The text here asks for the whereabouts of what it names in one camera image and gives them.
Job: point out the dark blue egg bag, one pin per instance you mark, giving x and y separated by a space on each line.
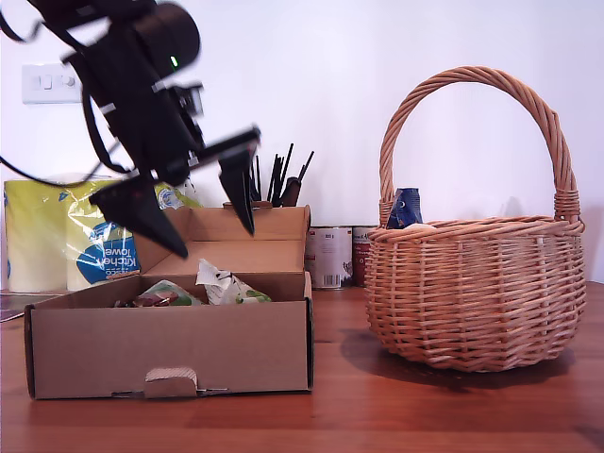
406 210

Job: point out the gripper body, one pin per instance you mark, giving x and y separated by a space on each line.
156 137

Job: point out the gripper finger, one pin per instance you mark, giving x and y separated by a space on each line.
141 212
236 184

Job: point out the tin can white label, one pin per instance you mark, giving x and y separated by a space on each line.
330 257

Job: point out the kitchen towel roll pack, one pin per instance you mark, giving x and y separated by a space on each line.
38 236

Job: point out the tin can red label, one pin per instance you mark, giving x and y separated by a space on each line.
364 257

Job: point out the brown cardboard box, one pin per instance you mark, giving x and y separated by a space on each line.
165 349

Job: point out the white wall switch plate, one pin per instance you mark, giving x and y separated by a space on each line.
42 85

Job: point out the white green Galaxy bag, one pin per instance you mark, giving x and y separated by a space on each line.
165 292
226 288

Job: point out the dark flat magazine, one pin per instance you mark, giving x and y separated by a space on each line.
21 307

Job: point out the woven wicker basket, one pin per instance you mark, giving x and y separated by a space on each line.
472 302

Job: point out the thin black stick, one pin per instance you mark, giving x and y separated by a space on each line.
258 179
307 165
288 172

